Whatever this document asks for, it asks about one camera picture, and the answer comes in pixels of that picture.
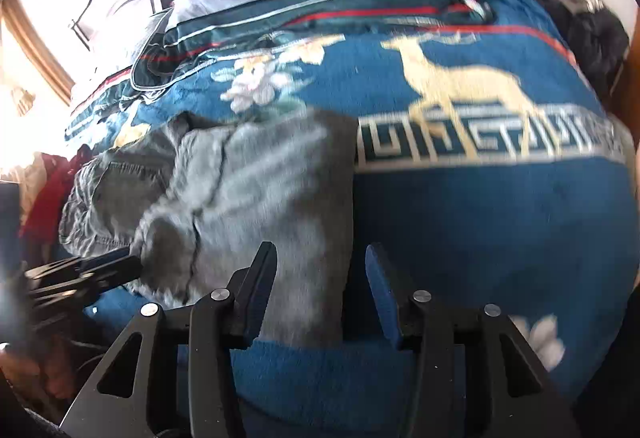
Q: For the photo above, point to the red cloth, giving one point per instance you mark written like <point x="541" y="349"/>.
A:
<point x="47" y="203"/>

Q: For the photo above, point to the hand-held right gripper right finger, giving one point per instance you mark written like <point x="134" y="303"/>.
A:
<point x="382" y="288"/>

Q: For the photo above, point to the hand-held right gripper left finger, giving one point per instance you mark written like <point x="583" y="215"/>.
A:
<point x="257" y="298"/>

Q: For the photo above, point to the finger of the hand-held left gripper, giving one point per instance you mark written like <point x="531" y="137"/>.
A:
<point x="90" y="264"/>
<point x="85" y="287"/>

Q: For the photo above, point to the wooden window frame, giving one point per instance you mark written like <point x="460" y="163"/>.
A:
<point x="35" y="48"/>

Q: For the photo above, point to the pile of dark clothes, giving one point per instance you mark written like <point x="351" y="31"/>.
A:
<point x="595" y="43"/>

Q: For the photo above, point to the pale striped edge pillow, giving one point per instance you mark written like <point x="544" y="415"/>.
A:
<point x="150" y="63"/>

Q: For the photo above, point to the blue deer print blanket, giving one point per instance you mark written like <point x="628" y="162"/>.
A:
<point x="465" y="228"/>

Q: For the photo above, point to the grey denim pants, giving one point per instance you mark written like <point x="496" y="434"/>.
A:
<point x="270" y="198"/>

